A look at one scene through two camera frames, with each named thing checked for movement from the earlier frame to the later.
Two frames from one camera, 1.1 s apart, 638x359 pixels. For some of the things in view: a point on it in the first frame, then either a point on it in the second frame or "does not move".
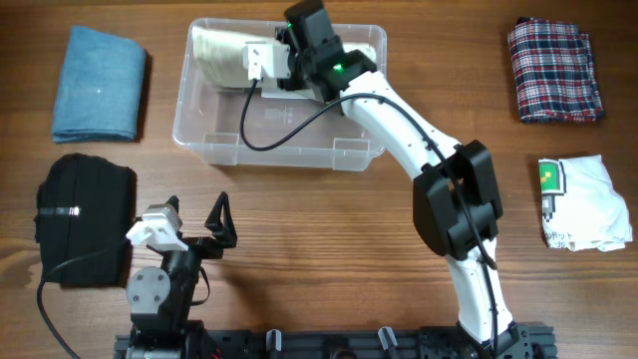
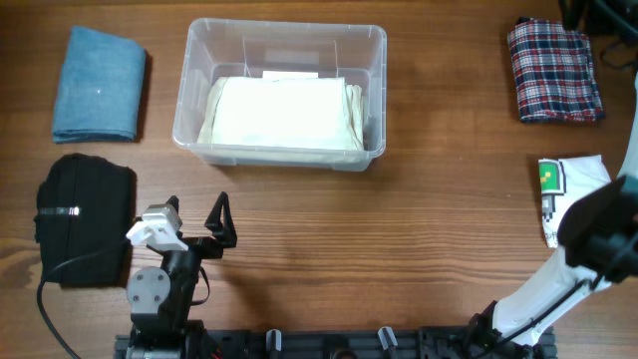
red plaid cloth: x=554 y=72 does not move
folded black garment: x=85 y=202 does not move
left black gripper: x=224 y=233 does not move
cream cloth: x=219 y=56 → x=284 y=112
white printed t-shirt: x=581 y=207 does not move
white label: x=278 y=93 → x=289 y=75
